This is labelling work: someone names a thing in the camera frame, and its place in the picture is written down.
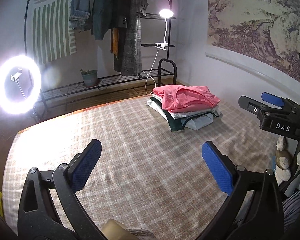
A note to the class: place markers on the landscape wall painting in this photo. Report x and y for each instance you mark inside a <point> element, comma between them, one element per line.
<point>252,17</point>

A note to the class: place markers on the pink t-shirt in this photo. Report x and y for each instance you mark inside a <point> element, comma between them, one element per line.
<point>187,97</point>

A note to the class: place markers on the phone holder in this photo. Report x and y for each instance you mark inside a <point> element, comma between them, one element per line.
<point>16,75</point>

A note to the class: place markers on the person's right hand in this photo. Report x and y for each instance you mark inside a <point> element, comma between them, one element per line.
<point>282,162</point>

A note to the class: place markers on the denim jacket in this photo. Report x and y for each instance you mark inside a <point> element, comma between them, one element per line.
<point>80,5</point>

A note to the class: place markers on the beige plaid blanket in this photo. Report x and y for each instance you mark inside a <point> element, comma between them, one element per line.
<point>145,155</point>

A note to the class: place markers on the white folded garment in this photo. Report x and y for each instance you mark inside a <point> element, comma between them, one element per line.
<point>155,104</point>

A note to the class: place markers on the black metal frame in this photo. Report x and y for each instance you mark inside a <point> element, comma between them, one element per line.
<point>160,72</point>

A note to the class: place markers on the black coat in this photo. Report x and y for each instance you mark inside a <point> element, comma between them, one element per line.
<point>121,2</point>

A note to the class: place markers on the potted plant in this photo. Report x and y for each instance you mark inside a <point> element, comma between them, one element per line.
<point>90,78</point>

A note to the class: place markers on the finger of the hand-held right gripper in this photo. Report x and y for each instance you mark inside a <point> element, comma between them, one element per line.
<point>252,105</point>
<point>273,99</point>

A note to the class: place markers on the beige object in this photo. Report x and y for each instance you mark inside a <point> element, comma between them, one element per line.
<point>115,231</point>

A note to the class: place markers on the person's striped clothing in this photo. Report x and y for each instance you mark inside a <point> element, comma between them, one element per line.
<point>296,212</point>

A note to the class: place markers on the white clip lamp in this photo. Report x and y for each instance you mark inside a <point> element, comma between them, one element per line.
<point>166,13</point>

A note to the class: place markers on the light blue folded garment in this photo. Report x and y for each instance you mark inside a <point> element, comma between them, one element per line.
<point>200,122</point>

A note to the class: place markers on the orange garment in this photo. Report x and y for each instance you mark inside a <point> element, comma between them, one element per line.
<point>115,42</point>

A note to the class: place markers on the dark green blazer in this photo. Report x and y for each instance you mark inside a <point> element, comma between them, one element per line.
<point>101,12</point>

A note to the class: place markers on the green striped hanging cloth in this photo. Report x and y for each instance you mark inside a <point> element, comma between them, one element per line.
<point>50,30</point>

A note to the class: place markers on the black metal clothes rack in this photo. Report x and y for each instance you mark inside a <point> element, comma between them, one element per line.
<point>107,81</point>

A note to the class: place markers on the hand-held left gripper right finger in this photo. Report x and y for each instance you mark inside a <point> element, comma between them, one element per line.
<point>217,166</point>

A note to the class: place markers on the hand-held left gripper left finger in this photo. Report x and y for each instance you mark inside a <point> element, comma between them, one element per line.
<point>86,165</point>

